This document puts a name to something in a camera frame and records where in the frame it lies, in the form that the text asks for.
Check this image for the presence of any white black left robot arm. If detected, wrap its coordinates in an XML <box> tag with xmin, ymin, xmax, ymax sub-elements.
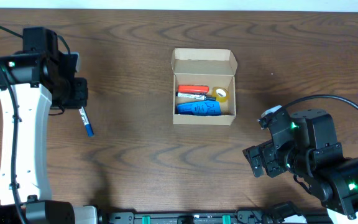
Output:
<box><xmin>0</xmin><ymin>27</ymin><xmax>103</xmax><ymax>223</ymax></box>

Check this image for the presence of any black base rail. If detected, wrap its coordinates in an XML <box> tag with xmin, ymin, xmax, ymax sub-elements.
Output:
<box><xmin>103</xmin><ymin>202</ymin><xmax>332</xmax><ymax>224</ymax></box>

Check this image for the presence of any black whiteboard marker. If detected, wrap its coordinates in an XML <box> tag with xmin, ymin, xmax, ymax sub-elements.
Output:
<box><xmin>176</xmin><ymin>92</ymin><xmax>216</xmax><ymax>101</ymax></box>

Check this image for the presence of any red stapler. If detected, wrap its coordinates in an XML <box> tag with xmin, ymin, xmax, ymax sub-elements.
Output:
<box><xmin>177</xmin><ymin>85</ymin><xmax>209</xmax><ymax>95</ymax></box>

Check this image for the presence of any blue whiteboard marker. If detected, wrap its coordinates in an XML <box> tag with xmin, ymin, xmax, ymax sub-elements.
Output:
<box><xmin>79</xmin><ymin>107</ymin><xmax>94</xmax><ymax>137</ymax></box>

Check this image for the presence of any brown cardboard box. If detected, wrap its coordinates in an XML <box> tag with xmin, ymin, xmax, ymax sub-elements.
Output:
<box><xmin>171</xmin><ymin>48</ymin><xmax>237</xmax><ymax>126</ymax></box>

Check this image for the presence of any yellow clear tape roll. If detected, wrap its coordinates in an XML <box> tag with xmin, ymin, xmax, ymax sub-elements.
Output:
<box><xmin>212</xmin><ymin>87</ymin><xmax>229</xmax><ymax>103</ymax></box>

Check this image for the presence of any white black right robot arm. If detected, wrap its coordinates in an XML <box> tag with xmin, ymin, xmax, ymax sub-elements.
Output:
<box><xmin>243</xmin><ymin>106</ymin><xmax>358</xmax><ymax>220</ymax></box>

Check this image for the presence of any blue plastic tape dispenser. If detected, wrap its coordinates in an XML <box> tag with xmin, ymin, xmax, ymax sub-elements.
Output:
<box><xmin>177</xmin><ymin>101</ymin><xmax>222</xmax><ymax>116</ymax></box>

